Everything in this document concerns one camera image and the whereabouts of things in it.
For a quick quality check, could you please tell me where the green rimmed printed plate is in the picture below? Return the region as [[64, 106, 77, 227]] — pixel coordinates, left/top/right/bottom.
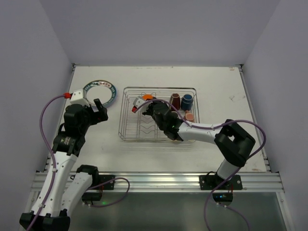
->
[[83, 80, 117, 108]]

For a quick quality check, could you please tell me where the orange bowl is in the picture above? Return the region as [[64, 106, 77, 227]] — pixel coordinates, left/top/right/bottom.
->
[[142, 94, 155, 101]]

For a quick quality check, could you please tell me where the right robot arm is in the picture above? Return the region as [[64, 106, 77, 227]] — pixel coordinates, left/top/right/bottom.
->
[[141, 100, 256, 184]]

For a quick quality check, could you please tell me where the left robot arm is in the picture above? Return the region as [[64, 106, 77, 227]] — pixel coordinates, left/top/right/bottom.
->
[[19, 99, 108, 231]]

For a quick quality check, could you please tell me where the dark brown cup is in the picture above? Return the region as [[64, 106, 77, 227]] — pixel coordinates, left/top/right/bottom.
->
[[169, 93, 180, 110]]

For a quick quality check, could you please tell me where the pink cup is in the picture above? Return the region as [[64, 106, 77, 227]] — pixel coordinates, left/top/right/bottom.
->
[[184, 110, 195, 123]]

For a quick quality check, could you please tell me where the blue cup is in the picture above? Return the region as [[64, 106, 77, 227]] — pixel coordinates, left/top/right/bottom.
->
[[180, 94, 193, 111]]

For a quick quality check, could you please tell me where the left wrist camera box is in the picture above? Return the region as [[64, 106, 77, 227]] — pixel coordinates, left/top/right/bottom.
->
[[63, 89, 90, 106]]

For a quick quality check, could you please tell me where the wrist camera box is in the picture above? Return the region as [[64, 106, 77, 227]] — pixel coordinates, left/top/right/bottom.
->
[[132, 96, 147, 113], [63, 89, 90, 106]]

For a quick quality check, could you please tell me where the wire dish rack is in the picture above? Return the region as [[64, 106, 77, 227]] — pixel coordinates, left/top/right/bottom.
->
[[118, 87, 200, 143]]

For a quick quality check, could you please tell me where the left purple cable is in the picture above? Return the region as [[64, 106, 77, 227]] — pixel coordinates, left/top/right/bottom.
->
[[24, 93, 130, 231]]

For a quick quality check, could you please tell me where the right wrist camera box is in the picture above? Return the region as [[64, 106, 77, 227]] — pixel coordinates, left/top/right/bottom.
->
[[132, 96, 147, 113]]

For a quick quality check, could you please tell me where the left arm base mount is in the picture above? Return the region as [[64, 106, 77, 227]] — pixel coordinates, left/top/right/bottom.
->
[[81, 175, 115, 204]]

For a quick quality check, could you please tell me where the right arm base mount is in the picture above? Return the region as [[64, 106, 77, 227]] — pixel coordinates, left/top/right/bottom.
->
[[199, 171, 243, 205]]

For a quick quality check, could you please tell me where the aluminium rail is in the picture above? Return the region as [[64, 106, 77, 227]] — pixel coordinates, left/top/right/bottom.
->
[[30, 172, 286, 193]]

